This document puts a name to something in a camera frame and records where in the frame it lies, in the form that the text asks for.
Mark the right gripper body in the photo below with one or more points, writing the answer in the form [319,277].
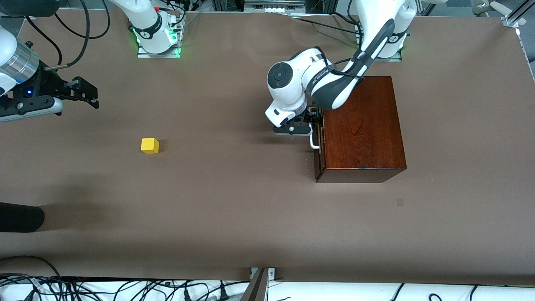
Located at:
[45,85]

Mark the yellow cube block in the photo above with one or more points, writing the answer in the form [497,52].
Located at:
[149,145]

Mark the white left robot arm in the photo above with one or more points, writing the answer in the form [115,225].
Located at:
[292,83]

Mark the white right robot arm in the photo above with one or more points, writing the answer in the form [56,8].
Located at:
[146,21]

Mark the dark brown wooden cabinet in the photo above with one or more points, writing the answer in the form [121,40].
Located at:
[368,138]

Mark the brown table cover mat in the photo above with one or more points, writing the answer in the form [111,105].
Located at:
[234,200]

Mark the grey control box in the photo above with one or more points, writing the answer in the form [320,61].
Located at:
[271,5]

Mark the black ribbed cylinder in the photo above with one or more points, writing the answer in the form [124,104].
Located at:
[21,217]

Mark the silver mounting plate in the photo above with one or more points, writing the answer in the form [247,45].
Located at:
[271,274]

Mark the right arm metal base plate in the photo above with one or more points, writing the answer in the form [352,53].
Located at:
[159,55]

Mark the grey metal post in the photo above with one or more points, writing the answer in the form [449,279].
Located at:
[256,288]

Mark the aluminium corner bracket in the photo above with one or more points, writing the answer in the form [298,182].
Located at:
[512,21]

